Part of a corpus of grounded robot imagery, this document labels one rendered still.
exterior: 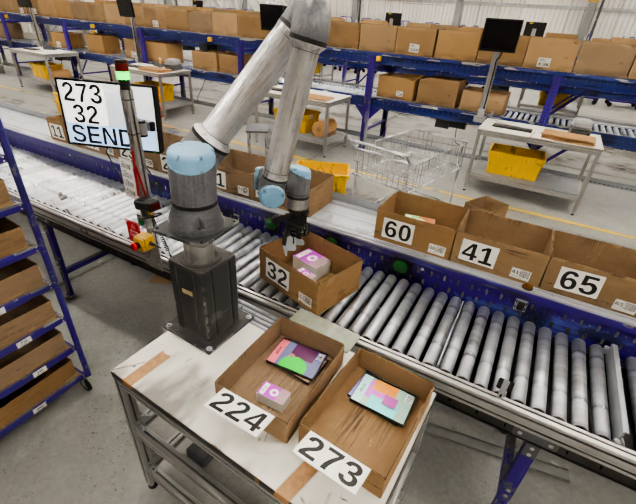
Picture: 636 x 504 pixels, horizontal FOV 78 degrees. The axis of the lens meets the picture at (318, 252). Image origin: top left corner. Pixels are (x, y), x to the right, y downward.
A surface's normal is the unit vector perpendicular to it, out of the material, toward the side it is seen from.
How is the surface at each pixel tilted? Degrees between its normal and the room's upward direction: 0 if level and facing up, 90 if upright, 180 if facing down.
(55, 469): 0
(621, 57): 89
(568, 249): 89
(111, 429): 0
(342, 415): 1
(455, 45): 90
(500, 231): 89
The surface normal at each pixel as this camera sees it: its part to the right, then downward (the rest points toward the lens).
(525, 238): -0.50, 0.42
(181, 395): 0.06, -0.85
